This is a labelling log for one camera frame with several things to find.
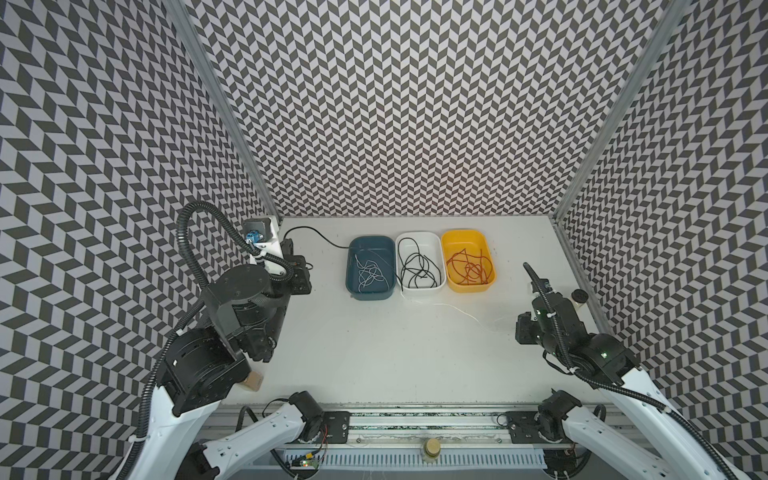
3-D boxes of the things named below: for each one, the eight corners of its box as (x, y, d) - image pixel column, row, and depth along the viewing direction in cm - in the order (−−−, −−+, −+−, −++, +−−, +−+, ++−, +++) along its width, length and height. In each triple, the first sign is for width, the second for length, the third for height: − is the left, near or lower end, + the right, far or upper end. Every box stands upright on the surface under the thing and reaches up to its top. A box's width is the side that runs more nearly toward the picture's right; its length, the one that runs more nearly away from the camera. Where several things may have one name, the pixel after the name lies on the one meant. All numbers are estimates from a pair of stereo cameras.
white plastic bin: (395, 290, 99) (395, 281, 95) (395, 241, 113) (395, 231, 109) (445, 290, 99) (447, 281, 95) (439, 240, 113) (441, 231, 109)
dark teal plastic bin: (343, 300, 97) (340, 291, 92) (350, 245, 112) (348, 235, 107) (396, 300, 97) (396, 291, 92) (396, 245, 112) (396, 235, 107)
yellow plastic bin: (445, 295, 101) (448, 282, 95) (439, 239, 117) (441, 225, 111) (494, 295, 101) (500, 282, 95) (481, 239, 117) (485, 225, 111)
